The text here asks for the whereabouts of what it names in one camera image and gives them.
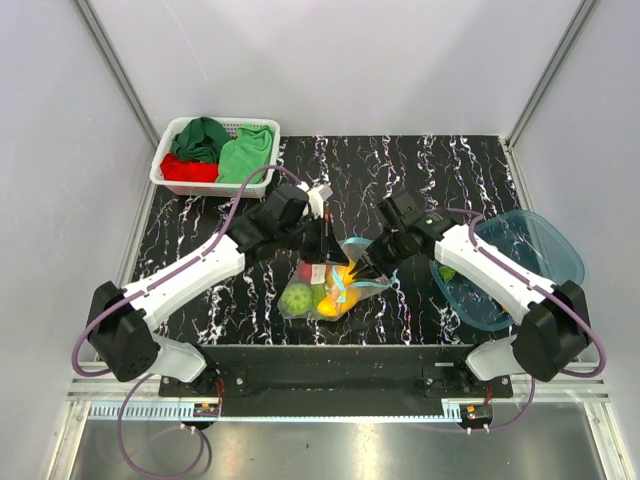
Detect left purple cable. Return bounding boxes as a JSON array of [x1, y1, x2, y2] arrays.
[[71, 164, 311, 377]]

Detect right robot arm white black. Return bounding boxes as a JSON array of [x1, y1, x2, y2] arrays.
[[351, 190, 595, 397]]

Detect purple cable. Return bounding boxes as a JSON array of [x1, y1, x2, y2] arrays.
[[71, 164, 311, 377], [449, 208, 608, 379]]

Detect light green cloth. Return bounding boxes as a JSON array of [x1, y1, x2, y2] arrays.
[[216, 124, 273, 184]]

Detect teal plastic container lid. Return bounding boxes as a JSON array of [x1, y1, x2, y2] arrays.
[[430, 261, 515, 332]]

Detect clear zip top bag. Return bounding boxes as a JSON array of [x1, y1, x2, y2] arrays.
[[278, 237, 396, 321]]

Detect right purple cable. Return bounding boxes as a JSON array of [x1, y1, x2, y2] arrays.
[[449, 208, 608, 379]]

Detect green fake leafy vegetable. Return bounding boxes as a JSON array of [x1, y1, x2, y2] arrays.
[[438, 266, 457, 283]]

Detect yellow fake lemon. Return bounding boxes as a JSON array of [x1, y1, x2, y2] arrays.
[[326, 264, 355, 288]]

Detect dark green cloth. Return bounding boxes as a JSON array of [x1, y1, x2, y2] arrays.
[[170, 117, 232, 164]]

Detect red cloth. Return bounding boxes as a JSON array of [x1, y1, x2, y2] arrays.
[[160, 153, 219, 183]]

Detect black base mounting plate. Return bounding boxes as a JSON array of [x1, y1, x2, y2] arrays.
[[157, 343, 515, 419]]

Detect white plastic basket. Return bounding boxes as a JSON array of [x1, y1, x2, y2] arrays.
[[150, 117, 280, 198]]

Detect teal plastic container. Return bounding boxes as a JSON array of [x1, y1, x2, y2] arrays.
[[475, 210, 585, 285]]

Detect orange fake mango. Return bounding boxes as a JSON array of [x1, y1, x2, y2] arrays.
[[317, 290, 361, 319]]

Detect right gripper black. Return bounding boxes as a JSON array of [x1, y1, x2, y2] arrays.
[[351, 227, 411, 280]]

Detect white paper label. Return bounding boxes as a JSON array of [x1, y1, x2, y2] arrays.
[[310, 265, 327, 284]]

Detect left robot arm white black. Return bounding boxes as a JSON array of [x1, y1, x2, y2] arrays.
[[87, 183, 348, 396]]

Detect aluminium frame rail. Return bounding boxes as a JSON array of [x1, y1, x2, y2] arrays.
[[64, 375, 636, 479]]

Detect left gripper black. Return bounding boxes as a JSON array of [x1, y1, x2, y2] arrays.
[[278, 212, 350, 266]]

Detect red fake bell pepper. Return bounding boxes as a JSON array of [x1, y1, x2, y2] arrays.
[[297, 262, 324, 285]]

